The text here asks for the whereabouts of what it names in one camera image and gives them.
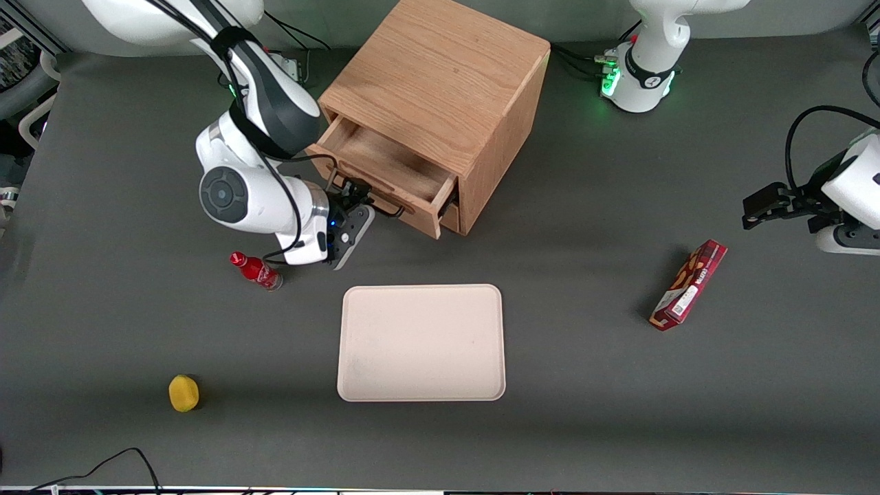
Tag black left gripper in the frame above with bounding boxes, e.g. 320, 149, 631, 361
742, 150, 858, 235

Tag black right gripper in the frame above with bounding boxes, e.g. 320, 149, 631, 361
324, 179, 376, 256

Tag wooden drawer cabinet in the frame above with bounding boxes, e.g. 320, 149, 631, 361
318, 0, 552, 237

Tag red cookie box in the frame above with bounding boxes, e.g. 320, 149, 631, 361
649, 239, 729, 333

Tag red soda bottle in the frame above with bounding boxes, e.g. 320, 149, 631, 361
229, 251, 284, 292

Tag beige plastic tray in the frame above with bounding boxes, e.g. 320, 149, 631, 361
336, 283, 507, 403

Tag yellow sponge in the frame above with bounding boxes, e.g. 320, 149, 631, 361
168, 374, 201, 413

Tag grey office chair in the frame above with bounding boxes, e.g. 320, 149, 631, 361
0, 49, 63, 228

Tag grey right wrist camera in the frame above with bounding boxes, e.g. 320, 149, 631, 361
333, 205, 376, 271

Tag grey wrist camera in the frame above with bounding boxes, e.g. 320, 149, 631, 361
815, 223, 880, 257
333, 205, 376, 271

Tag black cable along right arm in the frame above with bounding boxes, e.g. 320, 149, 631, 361
148, 0, 341, 266

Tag black looped gripper cable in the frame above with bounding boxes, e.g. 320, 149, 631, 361
785, 104, 880, 192

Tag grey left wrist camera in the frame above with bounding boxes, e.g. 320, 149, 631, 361
815, 223, 880, 257

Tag black right arm base cable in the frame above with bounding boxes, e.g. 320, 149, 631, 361
263, 12, 332, 52

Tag black cable at frame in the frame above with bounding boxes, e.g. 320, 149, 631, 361
861, 49, 880, 109

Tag black left arm base cables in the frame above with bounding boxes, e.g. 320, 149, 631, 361
549, 21, 644, 81

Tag black cable on table edge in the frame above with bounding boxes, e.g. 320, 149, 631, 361
31, 447, 163, 493

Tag aluminium frame rail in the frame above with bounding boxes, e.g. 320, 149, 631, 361
0, 10, 71, 57

